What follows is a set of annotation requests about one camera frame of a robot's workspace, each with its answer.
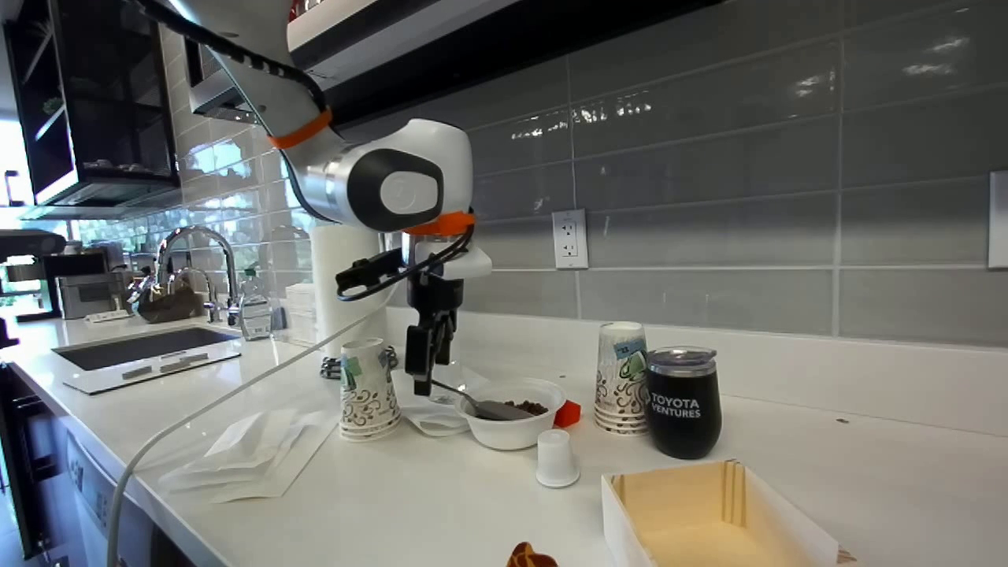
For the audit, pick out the dark base cabinet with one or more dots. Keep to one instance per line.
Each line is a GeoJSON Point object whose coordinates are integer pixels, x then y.
{"type": "Point", "coordinates": [27, 465]}

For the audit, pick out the brown patterned object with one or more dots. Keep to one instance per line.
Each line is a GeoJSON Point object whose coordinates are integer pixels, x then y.
{"type": "Point", "coordinates": [531, 557]}

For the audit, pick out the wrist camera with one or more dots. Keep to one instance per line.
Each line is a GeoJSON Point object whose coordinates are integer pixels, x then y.
{"type": "Point", "coordinates": [364, 273]}

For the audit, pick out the tall chrome tap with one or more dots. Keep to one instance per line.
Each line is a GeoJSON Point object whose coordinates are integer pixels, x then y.
{"type": "Point", "coordinates": [228, 268]}

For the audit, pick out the silver toaster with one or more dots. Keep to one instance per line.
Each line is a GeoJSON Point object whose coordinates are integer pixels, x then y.
{"type": "Point", "coordinates": [90, 295]}

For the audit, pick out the black tumbler with lid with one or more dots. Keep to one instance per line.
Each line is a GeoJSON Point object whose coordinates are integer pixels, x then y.
{"type": "Point", "coordinates": [683, 405]}

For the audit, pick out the black glass wall cabinet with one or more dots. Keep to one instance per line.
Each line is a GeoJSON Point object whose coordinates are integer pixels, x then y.
{"type": "Point", "coordinates": [102, 94]}

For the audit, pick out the brown cloth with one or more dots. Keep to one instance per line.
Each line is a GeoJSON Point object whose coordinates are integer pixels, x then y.
{"type": "Point", "coordinates": [169, 303]}

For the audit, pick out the red block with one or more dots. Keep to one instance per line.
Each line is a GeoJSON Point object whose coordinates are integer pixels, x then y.
{"type": "Point", "coordinates": [567, 414]}

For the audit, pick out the stack of white containers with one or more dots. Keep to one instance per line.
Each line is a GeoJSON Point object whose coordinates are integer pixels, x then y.
{"type": "Point", "coordinates": [300, 315]}

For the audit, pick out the stack of patterned paper cups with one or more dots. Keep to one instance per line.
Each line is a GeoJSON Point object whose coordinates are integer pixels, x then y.
{"type": "Point", "coordinates": [368, 390]}
{"type": "Point", "coordinates": [620, 378]}

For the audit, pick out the brown food bits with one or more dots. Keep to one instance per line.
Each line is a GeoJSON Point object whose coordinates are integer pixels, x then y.
{"type": "Point", "coordinates": [534, 407]}

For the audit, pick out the silver metal clip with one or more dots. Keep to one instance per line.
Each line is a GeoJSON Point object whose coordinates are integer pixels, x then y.
{"type": "Point", "coordinates": [331, 368]}

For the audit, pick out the small white pod cup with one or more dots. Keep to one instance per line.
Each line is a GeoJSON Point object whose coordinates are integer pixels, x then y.
{"type": "Point", "coordinates": [557, 461]}

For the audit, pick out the clear soap bottle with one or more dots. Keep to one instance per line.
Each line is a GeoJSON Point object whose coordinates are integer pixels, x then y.
{"type": "Point", "coordinates": [254, 311]}

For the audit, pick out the small chrome tap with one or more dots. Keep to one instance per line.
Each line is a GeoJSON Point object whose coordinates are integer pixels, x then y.
{"type": "Point", "coordinates": [209, 291]}

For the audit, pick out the white lid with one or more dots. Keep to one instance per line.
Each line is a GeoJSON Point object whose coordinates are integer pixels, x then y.
{"type": "Point", "coordinates": [433, 421]}

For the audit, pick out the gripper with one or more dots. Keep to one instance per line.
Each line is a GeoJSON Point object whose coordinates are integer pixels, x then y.
{"type": "Point", "coordinates": [435, 295]}

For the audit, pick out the paper towel roll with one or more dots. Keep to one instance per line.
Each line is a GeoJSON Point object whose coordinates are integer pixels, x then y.
{"type": "Point", "coordinates": [342, 268]}

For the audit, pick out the white wall socket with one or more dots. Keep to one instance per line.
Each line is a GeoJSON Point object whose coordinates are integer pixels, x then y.
{"type": "Point", "coordinates": [570, 239]}

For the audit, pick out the black coffee machine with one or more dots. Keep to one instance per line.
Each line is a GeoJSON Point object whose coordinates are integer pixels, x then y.
{"type": "Point", "coordinates": [31, 244]}

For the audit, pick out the stack of white paper packets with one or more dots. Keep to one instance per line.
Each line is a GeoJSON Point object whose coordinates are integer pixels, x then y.
{"type": "Point", "coordinates": [252, 453]}

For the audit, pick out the white bowl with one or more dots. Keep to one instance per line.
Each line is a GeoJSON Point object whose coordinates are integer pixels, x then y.
{"type": "Point", "coordinates": [512, 433]}

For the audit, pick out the light wooden tray box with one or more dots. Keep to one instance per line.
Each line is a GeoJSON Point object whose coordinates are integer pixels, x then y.
{"type": "Point", "coordinates": [709, 520]}

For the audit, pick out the dark wall cabinet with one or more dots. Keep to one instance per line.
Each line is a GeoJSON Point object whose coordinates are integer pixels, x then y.
{"type": "Point", "coordinates": [512, 55]}

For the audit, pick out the silver spatula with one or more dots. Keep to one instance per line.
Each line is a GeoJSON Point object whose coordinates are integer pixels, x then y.
{"type": "Point", "coordinates": [492, 409]}

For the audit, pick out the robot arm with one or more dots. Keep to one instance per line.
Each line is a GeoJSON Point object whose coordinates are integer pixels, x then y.
{"type": "Point", "coordinates": [394, 185]}

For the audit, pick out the sink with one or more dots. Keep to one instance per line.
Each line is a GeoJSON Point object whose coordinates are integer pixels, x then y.
{"type": "Point", "coordinates": [142, 346]}

